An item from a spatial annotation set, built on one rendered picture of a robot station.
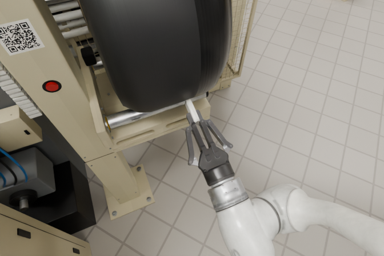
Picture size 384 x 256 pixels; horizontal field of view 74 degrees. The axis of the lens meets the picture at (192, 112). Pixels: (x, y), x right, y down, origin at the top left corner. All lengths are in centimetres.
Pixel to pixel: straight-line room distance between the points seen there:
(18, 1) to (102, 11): 20
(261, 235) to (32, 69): 66
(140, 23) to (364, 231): 53
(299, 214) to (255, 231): 13
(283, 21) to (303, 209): 235
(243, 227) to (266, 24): 235
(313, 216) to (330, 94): 170
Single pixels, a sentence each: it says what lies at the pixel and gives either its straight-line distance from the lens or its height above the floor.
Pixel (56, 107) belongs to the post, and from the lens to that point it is 84.
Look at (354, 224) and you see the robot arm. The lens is 58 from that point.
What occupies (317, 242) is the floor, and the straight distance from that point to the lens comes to 174.
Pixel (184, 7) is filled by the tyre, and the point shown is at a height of 131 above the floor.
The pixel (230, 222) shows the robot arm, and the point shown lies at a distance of 63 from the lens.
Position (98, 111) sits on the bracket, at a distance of 82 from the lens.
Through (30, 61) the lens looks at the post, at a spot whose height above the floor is 115.
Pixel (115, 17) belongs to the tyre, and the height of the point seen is 131.
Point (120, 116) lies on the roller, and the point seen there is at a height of 92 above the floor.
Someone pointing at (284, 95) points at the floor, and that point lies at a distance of 215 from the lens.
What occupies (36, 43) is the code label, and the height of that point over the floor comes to 120.
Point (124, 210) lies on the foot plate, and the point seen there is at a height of 1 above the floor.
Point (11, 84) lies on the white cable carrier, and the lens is 79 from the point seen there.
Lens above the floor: 158
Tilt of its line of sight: 55 degrees down
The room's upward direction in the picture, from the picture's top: straight up
